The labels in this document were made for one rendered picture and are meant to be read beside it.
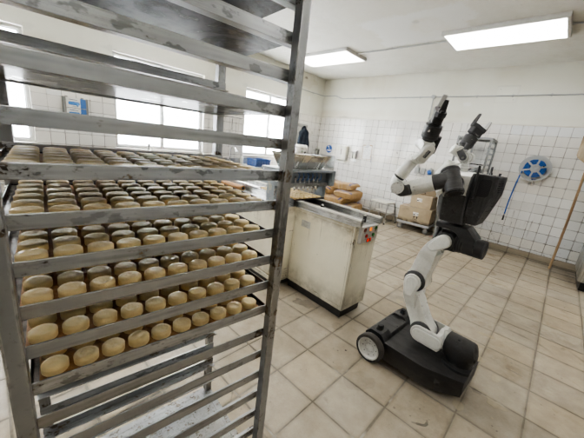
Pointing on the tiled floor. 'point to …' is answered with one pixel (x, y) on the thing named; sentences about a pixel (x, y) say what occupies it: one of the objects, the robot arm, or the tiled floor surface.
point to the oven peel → (573, 202)
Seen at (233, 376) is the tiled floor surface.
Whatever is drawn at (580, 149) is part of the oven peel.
